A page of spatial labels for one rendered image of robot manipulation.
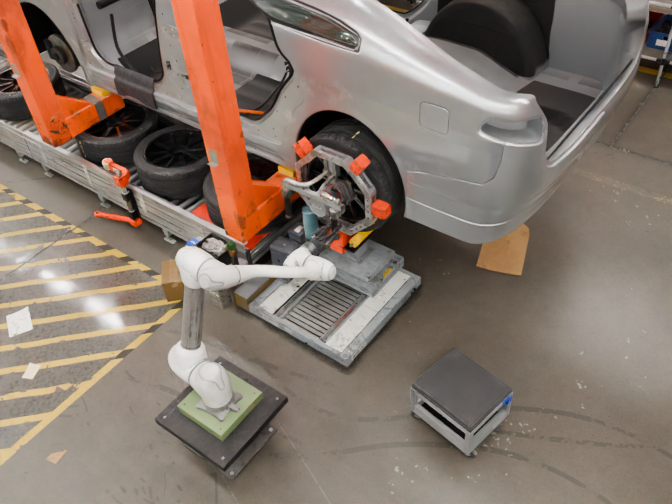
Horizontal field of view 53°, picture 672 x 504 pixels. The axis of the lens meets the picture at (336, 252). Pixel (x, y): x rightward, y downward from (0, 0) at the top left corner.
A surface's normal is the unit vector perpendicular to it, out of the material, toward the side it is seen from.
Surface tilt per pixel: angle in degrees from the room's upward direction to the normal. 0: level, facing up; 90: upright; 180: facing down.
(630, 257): 0
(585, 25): 90
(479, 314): 0
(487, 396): 0
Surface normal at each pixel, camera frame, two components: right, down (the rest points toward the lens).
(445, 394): -0.07, -0.72
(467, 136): -0.59, 0.58
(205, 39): 0.79, 0.38
